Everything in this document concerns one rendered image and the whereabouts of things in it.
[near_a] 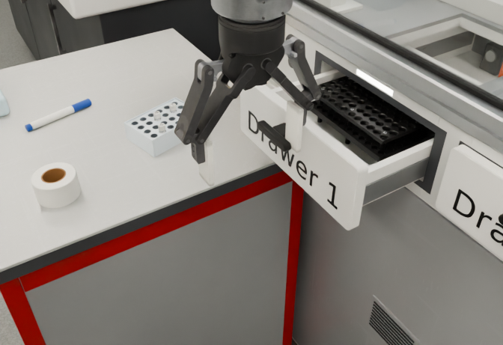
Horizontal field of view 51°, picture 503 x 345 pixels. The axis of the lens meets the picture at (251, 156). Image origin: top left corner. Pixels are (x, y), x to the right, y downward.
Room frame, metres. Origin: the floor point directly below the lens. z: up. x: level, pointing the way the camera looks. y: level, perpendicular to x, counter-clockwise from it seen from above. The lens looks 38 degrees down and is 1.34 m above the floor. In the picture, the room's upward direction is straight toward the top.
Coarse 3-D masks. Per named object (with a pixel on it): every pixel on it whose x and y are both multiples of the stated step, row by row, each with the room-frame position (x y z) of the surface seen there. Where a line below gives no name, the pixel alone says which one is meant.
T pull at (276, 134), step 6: (264, 120) 0.64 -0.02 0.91; (258, 126) 0.64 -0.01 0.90; (264, 126) 0.63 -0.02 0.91; (270, 126) 0.63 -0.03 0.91; (276, 126) 0.63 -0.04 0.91; (282, 126) 0.63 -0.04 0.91; (264, 132) 0.62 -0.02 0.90; (270, 132) 0.61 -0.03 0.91; (276, 132) 0.61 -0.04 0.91; (282, 132) 0.61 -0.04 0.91; (270, 138) 0.61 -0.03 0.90; (276, 138) 0.60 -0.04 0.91; (282, 138) 0.60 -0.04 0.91; (276, 144) 0.60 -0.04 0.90; (282, 144) 0.59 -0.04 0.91; (288, 144) 0.59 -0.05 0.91; (282, 150) 0.59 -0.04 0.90
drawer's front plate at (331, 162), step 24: (240, 96) 0.75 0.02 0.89; (264, 96) 0.69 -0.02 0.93; (240, 120) 0.75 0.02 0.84; (264, 144) 0.69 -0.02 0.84; (312, 144) 0.59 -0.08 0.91; (336, 144) 0.56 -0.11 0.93; (288, 168) 0.63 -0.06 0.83; (312, 168) 0.58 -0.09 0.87; (336, 168) 0.54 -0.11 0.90; (360, 168) 0.51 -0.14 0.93; (312, 192) 0.58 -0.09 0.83; (336, 192) 0.54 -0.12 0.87; (360, 192) 0.51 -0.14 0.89; (336, 216) 0.53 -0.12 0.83; (360, 216) 0.52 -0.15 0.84
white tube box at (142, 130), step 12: (156, 108) 0.86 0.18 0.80; (168, 108) 0.87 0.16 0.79; (180, 108) 0.87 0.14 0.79; (132, 120) 0.82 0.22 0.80; (144, 120) 0.82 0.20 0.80; (168, 120) 0.82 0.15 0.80; (132, 132) 0.79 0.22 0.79; (144, 132) 0.79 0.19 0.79; (156, 132) 0.78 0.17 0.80; (168, 132) 0.78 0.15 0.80; (144, 144) 0.77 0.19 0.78; (156, 144) 0.76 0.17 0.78; (168, 144) 0.78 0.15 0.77
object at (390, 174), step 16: (320, 80) 0.81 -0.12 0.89; (288, 96) 0.77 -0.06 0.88; (352, 144) 0.69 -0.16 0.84; (432, 144) 0.61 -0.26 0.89; (368, 160) 0.65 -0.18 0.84; (384, 160) 0.57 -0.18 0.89; (400, 160) 0.58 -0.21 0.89; (416, 160) 0.59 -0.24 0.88; (368, 176) 0.55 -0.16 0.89; (384, 176) 0.56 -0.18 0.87; (400, 176) 0.58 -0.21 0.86; (416, 176) 0.60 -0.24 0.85; (368, 192) 0.55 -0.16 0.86; (384, 192) 0.56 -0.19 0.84
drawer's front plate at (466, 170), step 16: (448, 160) 0.56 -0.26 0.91; (464, 160) 0.54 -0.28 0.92; (480, 160) 0.53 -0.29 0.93; (448, 176) 0.55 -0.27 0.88; (464, 176) 0.53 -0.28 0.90; (480, 176) 0.52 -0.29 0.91; (496, 176) 0.50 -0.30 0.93; (448, 192) 0.55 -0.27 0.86; (480, 192) 0.51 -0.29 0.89; (496, 192) 0.49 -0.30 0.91; (448, 208) 0.54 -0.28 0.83; (464, 208) 0.52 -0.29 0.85; (480, 208) 0.50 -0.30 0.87; (496, 208) 0.49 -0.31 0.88; (464, 224) 0.52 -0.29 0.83; (480, 240) 0.49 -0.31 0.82
